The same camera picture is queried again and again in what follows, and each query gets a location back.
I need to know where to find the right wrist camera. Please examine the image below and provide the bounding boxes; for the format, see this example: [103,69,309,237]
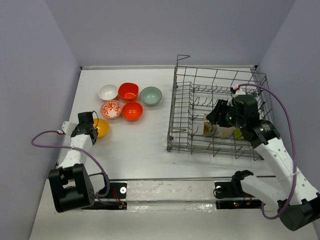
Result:
[230,85,246,98]

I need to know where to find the small white bowl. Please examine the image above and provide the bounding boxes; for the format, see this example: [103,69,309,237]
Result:
[98,84,118,101]

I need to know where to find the orange square bowl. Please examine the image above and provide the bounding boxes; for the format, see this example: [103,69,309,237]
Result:
[118,82,139,102]

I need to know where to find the red white patterned bowl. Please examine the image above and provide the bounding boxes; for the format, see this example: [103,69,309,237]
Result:
[100,100,122,120]

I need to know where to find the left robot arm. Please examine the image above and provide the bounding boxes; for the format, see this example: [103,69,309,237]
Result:
[48,112,111,213]

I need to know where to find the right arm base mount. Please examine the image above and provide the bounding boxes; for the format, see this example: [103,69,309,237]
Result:
[212,170,262,210]

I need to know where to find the yellow bowl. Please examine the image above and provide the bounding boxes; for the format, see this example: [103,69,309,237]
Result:
[93,118,110,138]

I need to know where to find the orange round bowl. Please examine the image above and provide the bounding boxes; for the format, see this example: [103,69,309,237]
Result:
[122,101,144,121]

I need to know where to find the pale green ceramic bowl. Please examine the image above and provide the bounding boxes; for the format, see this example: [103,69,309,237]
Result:
[140,86,163,106]

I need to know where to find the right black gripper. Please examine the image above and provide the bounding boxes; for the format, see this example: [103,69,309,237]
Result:
[205,99,245,130]

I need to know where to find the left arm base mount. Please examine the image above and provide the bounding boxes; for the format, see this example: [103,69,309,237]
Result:
[81,181,128,211]

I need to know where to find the beige painted ceramic bowl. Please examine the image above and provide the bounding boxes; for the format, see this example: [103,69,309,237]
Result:
[202,113,218,137]

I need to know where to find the grey wire dish rack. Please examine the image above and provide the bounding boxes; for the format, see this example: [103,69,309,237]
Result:
[167,54,273,161]

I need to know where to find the lime green bowl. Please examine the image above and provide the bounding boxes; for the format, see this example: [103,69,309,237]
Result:
[234,128,245,140]

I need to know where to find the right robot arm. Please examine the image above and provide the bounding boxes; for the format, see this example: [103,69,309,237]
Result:
[206,94,320,231]

